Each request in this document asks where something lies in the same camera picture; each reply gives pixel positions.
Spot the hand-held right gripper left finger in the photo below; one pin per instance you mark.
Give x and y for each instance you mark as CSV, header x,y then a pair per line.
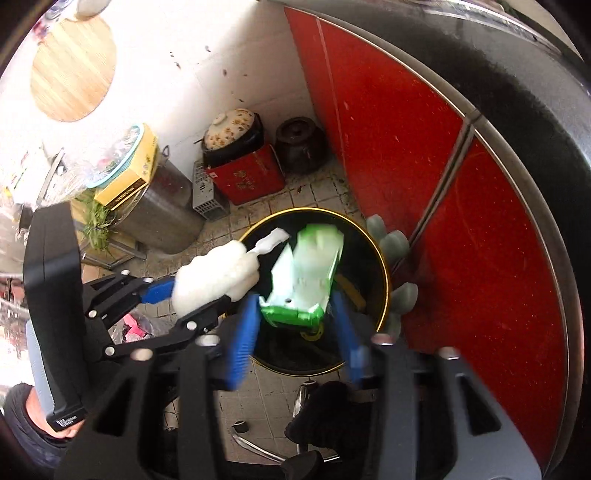
x,y
242,341

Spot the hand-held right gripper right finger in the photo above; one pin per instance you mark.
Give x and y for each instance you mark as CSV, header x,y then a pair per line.
x,y
351,341

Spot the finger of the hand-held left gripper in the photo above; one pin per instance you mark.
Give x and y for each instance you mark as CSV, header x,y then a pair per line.
x,y
159,291
184,330

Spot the black gold rimmed trash bin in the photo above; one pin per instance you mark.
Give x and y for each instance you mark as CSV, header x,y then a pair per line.
x,y
286,348

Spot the green juice carton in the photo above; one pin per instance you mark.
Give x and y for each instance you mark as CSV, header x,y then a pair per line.
x,y
304,277

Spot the person's left forearm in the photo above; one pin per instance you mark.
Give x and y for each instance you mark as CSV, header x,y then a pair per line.
x,y
18,424

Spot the person's left hand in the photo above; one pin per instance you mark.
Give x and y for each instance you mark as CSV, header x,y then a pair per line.
x,y
37,410

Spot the pink plastic bag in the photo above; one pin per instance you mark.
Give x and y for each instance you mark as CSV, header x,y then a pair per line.
x,y
138,327

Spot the green leafy vegetables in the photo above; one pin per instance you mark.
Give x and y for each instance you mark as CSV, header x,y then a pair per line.
x,y
94,221

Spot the grey rubber glove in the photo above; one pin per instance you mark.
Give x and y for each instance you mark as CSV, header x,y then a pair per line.
x,y
404,300
390,240

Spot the black cloth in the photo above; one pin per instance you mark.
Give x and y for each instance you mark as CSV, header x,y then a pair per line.
x,y
323,410

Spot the large steel pot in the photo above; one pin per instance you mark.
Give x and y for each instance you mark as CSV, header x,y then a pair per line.
x,y
161,207

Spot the grey plastic crate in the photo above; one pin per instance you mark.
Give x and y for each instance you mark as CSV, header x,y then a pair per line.
x,y
207,198

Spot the chrome chair base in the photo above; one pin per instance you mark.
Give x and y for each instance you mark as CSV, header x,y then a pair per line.
x,y
258,445

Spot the yellow cardboard box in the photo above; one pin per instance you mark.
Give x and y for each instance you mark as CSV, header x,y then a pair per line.
x,y
134,175

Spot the red box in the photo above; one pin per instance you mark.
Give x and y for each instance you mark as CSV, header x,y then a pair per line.
x,y
244,177

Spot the red cabinet door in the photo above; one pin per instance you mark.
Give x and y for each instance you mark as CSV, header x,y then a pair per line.
x,y
378,115
498,286

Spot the floral lid clay pot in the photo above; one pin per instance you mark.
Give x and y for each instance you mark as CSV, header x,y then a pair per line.
x,y
231,129

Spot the round wooden board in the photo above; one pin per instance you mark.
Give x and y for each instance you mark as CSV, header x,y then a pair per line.
x,y
74,69

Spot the dark brown jar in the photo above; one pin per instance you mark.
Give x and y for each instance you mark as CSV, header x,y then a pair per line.
x,y
300,147

